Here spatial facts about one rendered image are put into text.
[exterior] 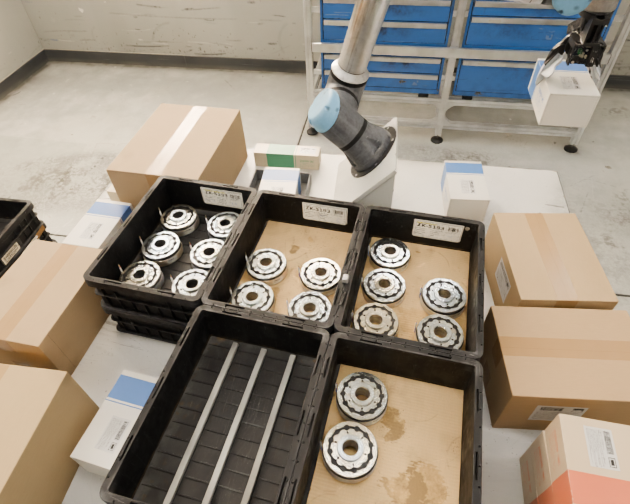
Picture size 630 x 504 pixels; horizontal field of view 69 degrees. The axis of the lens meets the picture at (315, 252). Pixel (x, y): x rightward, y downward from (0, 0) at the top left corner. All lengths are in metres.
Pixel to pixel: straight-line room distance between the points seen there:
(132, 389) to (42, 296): 0.34
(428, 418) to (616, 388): 0.38
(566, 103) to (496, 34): 1.57
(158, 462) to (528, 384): 0.74
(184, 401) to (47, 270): 0.54
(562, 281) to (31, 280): 1.31
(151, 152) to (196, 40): 2.66
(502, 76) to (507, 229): 1.79
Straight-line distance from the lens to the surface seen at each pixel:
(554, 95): 1.36
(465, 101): 3.04
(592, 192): 3.06
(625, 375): 1.14
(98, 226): 1.53
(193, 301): 1.04
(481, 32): 2.89
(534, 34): 2.95
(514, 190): 1.72
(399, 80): 2.98
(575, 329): 1.16
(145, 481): 1.00
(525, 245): 1.29
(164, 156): 1.53
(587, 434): 0.96
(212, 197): 1.34
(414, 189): 1.64
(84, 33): 4.62
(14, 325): 1.27
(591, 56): 1.37
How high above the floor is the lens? 1.73
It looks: 47 degrees down
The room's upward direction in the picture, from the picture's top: 3 degrees counter-clockwise
